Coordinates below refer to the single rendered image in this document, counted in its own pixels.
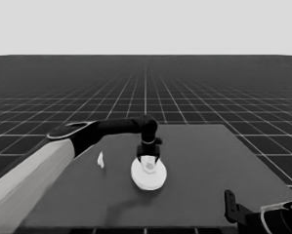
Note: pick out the small white toothed gear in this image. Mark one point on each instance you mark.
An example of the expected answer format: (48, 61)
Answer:
(145, 162)

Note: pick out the large thick white disc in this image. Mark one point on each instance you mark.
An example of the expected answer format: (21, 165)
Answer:
(148, 182)

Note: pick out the small thin white T-shaped piece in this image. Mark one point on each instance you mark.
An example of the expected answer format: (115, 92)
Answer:
(100, 160)

